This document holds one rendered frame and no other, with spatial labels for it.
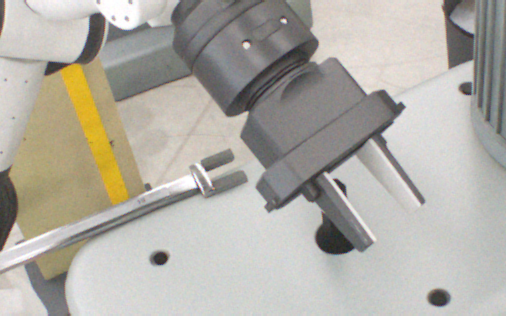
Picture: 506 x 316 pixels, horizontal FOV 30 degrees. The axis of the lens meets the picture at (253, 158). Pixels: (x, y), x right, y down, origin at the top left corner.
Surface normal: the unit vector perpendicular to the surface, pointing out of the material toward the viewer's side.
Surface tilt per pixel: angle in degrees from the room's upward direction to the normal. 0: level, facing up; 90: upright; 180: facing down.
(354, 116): 30
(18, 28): 84
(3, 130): 92
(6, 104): 92
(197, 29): 59
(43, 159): 90
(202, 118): 0
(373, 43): 0
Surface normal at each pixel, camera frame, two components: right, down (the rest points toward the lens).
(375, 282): -0.15, -0.68
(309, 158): 0.19, -0.34
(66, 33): 0.52, 0.48
